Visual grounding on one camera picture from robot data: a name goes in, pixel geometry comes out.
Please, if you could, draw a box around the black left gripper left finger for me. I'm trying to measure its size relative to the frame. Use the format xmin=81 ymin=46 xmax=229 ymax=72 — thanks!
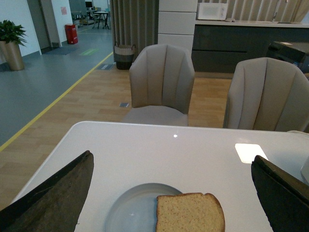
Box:
xmin=0 ymin=151 xmax=94 ymax=232

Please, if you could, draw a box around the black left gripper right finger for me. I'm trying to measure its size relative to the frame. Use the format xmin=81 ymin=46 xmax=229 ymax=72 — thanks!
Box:
xmin=251 ymin=155 xmax=309 ymax=232

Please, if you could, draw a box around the grey round plate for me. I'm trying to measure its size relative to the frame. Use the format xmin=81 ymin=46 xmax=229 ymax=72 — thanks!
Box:
xmin=104 ymin=183 xmax=181 ymax=232

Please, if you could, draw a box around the brown bread slice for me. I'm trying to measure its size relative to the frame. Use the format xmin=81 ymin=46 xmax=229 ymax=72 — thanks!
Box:
xmin=155 ymin=193 xmax=225 ymax=232

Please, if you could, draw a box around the beige right dining chair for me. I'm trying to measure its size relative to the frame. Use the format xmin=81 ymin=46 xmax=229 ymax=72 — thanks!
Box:
xmin=223 ymin=58 xmax=309 ymax=132

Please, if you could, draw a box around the beige dining chair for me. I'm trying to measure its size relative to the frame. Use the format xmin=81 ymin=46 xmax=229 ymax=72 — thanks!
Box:
xmin=122 ymin=44 xmax=195 ymax=126
xmin=223 ymin=58 xmax=309 ymax=132

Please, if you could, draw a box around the black appliance box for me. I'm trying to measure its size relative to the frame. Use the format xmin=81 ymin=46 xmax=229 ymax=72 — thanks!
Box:
xmin=266 ymin=42 xmax=309 ymax=73

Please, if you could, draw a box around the dark kitchen counter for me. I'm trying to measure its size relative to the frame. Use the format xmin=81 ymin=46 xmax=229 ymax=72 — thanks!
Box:
xmin=191 ymin=21 xmax=309 ymax=73

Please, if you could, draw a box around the woven laundry basket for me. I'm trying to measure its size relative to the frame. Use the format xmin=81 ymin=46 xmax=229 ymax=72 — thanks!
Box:
xmin=114 ymin=42 xmax=136 ymax=70

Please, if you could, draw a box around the beige left dining chair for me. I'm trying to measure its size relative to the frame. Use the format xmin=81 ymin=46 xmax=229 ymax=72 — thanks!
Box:
xmin=122 ymin=44 xmax=195 ymax=126

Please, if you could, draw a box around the red bin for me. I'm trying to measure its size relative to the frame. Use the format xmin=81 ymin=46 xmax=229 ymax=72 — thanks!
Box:
xmin=65 ymin=24 xmax=78 ymax=44

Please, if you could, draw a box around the potted green plant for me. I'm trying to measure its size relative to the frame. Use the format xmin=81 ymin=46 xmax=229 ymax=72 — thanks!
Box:
xmin=0 ymin=20 xmax=27 ymax=71

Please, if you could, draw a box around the background round table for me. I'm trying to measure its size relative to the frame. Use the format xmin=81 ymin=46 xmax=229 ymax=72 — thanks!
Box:
xmin=92 ymin=11 xmax=110 ymax=29

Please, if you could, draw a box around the white microwave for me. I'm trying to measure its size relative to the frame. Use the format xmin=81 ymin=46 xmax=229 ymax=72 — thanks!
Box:
xmin=197 ymin=3 xmax=228 ymax=20

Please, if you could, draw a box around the white cabinet column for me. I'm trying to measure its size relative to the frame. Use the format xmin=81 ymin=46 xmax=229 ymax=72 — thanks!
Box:
xmin=158 ymin=0 xmax=197 ymax=52

